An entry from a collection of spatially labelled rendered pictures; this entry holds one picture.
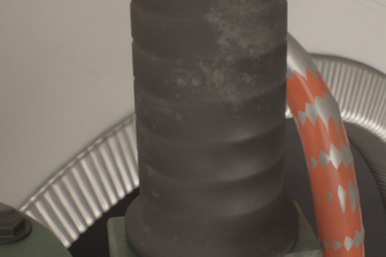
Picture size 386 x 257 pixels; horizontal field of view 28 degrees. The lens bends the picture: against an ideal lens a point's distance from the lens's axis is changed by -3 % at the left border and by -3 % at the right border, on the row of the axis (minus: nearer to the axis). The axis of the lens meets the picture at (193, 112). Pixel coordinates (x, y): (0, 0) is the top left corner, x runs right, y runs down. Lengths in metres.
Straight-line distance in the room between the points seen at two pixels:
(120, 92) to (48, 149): 0.05
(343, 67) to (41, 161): 0.21
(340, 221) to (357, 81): 0.30
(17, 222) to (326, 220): 0.09
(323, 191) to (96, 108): 0.17
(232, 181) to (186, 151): 0.01
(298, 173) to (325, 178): 0.51
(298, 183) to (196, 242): 0.57
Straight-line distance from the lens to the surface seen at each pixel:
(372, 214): 0.70
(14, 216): 0.24
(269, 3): 0.16
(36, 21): 0.34
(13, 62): 0.34
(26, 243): 0.23
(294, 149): 0.70
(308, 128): 0.22
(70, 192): 0.37
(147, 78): 0.17
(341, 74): 0.50
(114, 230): 0.20
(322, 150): 0.22
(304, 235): 0.20
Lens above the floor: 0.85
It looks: 25 degrees down
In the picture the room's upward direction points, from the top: 136 degrees counter-clockwise
